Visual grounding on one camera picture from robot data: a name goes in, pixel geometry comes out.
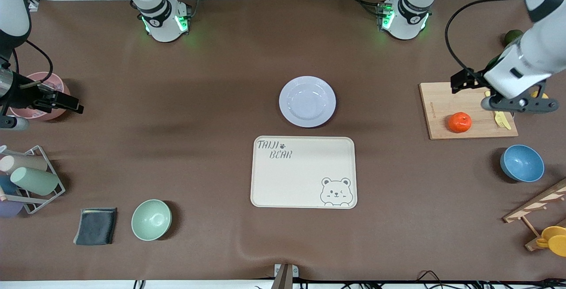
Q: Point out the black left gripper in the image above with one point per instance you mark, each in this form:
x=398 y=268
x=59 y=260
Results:
x=474 y=79

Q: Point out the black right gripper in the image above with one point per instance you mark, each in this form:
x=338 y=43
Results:
x=23 y=94

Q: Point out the orange fruit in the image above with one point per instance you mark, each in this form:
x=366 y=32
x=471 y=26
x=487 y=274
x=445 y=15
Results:
x=459 y=122

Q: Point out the white round plate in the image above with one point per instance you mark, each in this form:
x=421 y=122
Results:
x=307 y=102

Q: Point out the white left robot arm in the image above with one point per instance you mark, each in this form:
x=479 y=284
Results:
x=535 y=50

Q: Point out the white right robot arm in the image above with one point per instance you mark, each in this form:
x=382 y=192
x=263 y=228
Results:
x=161 y=19

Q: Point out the wooden cutting board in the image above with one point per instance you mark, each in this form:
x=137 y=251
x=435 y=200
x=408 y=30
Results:
x=446 y=103

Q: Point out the pink bowl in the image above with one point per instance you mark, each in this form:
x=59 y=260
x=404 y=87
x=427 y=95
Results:
x=44 y=114

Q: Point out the yellow plastic fork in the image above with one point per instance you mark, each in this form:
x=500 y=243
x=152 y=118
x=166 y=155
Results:
x=504 y=121

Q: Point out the green lime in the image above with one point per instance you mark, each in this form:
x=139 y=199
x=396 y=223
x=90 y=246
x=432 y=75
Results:
x=513 y=36

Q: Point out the beige cup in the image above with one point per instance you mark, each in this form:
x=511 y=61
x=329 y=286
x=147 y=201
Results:
x=26 y=163

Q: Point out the yellow lemon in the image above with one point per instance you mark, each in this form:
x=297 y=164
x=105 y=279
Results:
x=538 y=94

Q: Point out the light green cup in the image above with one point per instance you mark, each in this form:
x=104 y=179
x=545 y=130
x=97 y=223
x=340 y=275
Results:
x=35 y=180

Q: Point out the blue bowl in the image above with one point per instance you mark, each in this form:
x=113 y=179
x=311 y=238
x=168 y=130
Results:
x=522 y=163

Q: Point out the blue cup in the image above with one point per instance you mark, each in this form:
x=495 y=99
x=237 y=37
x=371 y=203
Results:
x=6 y=185

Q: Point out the purple cup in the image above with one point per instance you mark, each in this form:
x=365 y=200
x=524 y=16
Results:
x=9 y=208

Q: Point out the dark grey folded cloth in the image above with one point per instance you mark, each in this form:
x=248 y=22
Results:
x=95 y=226

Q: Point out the wooden drying rack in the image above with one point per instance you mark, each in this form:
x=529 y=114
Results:
x=537 y=202

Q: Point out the light green bowl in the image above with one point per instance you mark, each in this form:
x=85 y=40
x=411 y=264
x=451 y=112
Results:
x=151 y=220

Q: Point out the yellow cup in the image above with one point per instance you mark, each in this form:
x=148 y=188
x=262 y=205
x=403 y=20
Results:
x=555 y=240

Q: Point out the cream tray with bear print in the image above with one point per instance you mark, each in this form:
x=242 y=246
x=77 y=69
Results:
x=296 y=178

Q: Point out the metal table edge clamp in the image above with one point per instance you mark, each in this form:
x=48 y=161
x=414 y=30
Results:
x=285 y=273

